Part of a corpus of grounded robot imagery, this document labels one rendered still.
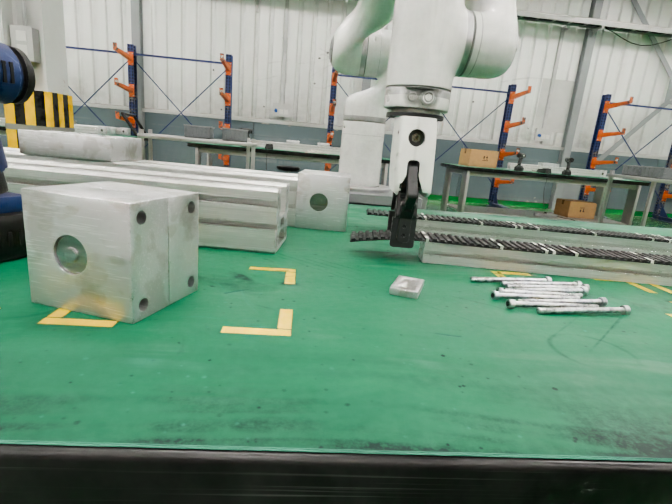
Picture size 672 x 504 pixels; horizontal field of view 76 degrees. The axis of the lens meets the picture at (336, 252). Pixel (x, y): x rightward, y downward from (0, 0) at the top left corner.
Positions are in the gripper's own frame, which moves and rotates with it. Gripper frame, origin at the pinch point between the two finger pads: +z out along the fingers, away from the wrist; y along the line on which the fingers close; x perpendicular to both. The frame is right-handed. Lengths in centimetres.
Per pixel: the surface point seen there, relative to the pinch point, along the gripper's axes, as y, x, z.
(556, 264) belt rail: -1.4, -21.7, 2.6
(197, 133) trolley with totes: 294, 135, -8
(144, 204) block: -27.8, 22.9, -5.3
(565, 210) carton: 532, -285, 52
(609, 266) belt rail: -2.0, -28.5, 2.0
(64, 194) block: -28.1, 28.9, -5.5
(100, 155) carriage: 13, 51, -5
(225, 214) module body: -5.0, 23.4, -0.8
